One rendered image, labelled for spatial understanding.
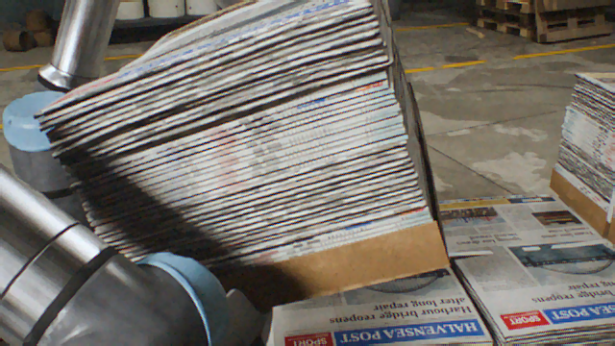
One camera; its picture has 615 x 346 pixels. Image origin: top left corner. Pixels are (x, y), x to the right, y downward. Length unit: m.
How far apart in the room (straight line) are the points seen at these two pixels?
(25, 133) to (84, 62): 0.18
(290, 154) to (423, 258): 0.13
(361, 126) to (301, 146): 0.05
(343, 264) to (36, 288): 0.24
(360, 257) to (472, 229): 0.57
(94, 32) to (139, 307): 0.78
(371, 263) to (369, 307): 0.34
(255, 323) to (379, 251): 0.12
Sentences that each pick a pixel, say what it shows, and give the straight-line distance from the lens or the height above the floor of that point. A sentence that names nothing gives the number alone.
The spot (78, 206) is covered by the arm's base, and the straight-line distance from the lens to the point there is 1.00.
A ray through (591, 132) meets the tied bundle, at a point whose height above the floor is 0.99.
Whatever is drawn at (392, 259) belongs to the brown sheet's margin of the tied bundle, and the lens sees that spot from 0.46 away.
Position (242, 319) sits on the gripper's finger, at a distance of 0.48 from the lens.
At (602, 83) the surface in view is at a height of 1.07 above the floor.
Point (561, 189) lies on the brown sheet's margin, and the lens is 1.15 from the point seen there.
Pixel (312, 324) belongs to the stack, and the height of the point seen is 0.83.
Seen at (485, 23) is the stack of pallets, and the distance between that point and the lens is 7.62.
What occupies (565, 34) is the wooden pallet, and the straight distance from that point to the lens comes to 7.10.
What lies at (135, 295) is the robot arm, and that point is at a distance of 0.32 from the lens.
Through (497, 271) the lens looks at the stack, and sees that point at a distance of 0.91.
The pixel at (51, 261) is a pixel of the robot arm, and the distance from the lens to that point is 0.32.
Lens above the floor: 1.32
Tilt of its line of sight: 25 degrees down
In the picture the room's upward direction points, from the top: straight up
